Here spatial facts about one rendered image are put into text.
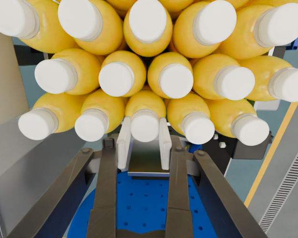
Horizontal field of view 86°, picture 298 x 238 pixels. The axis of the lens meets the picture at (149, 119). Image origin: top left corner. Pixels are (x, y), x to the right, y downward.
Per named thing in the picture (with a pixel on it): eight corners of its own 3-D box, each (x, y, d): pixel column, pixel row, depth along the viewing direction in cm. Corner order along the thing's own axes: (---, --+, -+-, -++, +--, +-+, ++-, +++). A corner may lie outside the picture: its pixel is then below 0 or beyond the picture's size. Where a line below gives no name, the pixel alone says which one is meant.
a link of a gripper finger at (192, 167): (173, 161, 13) (209, 163, 13) (167, 134, 18) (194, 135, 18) (171, 176, 14) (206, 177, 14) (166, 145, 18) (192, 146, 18)
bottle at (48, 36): (96, 19, 34) (40, -23, 16) (100, 55, 36) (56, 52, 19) (63, 19, 34) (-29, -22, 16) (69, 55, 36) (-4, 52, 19)
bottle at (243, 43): (193, 56, 36) (234, 55, 19) (202, 21, 34) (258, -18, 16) (223, 61, 37) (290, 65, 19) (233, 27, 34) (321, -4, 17)
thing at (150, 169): (133, 147, 42) (127, 182, 30) (133, 139, 41) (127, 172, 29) (171, 148, 42) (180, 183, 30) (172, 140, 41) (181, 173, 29)
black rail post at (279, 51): (245, 61, 37) (270, 62, 29) (249, 47, 36) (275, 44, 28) (255, 62, 37) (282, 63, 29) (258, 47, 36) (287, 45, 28)
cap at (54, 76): (74, 94, 21) (68, 97, 19) (44, 87, 21) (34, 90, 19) (75, 63, 19) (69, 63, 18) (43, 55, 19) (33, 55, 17)
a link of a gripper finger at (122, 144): (125, 169, 15) (117, 169, 15) (130, 136, 22) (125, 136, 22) (124, 142, 14) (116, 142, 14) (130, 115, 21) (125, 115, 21)
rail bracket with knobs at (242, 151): (206, 137, 44) (223, 159, 34) (211, 113, 41) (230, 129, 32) (242, 138, 44) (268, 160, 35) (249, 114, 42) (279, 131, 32)
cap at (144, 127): (126, 119, 22) (124, 124, 20) (149, 105, 21) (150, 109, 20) (140, 140, 23) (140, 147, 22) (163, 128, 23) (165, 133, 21)
